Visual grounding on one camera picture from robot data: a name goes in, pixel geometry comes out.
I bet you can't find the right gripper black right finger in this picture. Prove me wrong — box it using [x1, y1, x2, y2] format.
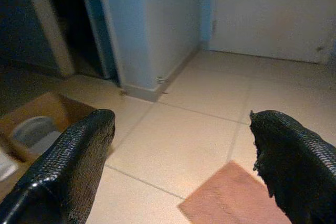
[248, 109, 336, 224]

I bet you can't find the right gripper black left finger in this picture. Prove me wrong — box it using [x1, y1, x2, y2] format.
[0, 108, 117, 224]

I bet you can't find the white plastic item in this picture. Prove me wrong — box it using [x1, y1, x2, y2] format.
[0, 152, 18, 182]

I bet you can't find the brown cardboard box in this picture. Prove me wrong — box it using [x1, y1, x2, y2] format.
[0, 91, 99, 201]

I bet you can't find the pink flat sheet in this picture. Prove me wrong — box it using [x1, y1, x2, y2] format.
[177, 160, 292, 224]

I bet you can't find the beige door frame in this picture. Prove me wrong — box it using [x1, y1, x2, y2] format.
[20, 0, 76, 77]

